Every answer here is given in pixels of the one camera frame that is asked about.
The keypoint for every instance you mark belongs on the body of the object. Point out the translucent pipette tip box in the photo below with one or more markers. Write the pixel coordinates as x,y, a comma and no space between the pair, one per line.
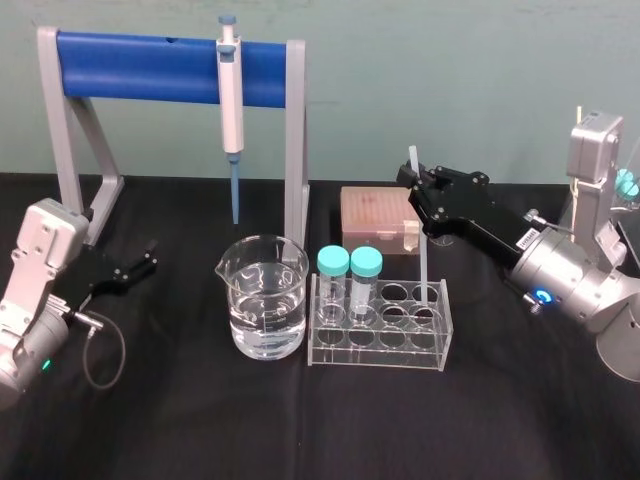
370,215

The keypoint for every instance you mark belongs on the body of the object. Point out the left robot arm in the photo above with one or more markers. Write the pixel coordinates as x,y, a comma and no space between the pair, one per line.
42,240

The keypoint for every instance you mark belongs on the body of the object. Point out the translucent white stirring rod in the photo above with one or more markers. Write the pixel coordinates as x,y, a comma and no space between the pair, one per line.
425,265

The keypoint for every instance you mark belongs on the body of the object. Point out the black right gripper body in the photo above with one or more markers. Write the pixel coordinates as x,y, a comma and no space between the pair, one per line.
485,225

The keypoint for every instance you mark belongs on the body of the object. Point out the white and blue pipette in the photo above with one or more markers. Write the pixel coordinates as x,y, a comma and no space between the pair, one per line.
231,115

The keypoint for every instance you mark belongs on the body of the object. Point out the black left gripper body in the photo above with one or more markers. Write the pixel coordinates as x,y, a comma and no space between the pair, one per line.
92,272

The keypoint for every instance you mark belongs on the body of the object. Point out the small tube with teal cap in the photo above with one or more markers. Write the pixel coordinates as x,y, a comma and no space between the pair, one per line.
623,178
634,190

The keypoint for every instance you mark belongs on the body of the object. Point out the clear acrylic tube rack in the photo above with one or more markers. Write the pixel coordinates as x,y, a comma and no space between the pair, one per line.
380,350

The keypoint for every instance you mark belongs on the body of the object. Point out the clear tube with teal cap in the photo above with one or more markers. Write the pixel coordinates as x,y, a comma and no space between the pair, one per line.
366,260
333,260

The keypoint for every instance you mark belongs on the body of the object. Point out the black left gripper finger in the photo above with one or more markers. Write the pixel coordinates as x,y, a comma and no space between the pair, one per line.
140,274
137,259

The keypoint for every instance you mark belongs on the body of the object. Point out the black table cloth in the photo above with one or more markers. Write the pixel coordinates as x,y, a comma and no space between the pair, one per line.
200,425

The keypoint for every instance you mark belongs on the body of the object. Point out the glass beaker with water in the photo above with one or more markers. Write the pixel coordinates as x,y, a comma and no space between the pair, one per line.
267,320

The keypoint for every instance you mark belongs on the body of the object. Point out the grey stand with blue bar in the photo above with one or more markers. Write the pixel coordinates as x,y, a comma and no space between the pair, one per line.
150,67

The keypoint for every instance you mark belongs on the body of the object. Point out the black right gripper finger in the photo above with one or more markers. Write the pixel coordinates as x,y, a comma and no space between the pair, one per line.
460,181
427,205

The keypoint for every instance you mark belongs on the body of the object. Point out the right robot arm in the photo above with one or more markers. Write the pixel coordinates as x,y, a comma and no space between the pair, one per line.
575,280

